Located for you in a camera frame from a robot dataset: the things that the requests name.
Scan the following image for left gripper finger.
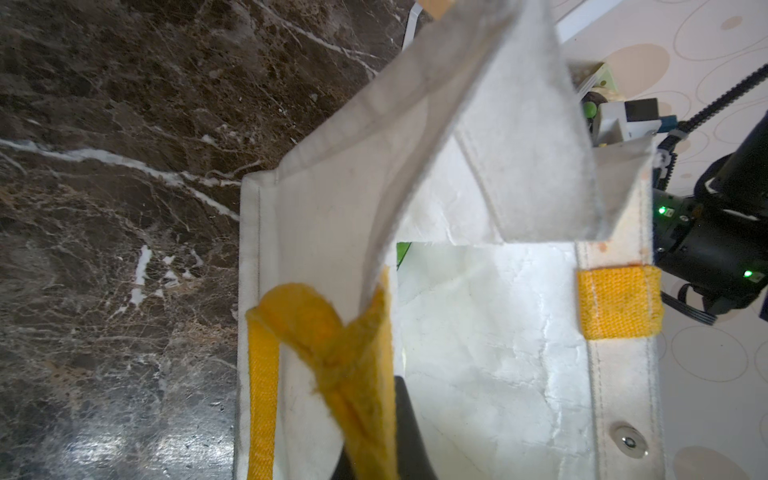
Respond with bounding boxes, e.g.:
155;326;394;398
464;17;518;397
331;376;439;480

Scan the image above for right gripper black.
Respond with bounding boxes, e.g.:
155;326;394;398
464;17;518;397
652;189;767;324

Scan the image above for white grocery bag yellow handles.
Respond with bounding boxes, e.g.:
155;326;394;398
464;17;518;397
234;1;665;479

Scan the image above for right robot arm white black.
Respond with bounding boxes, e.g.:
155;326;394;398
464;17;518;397
652;66;767;326

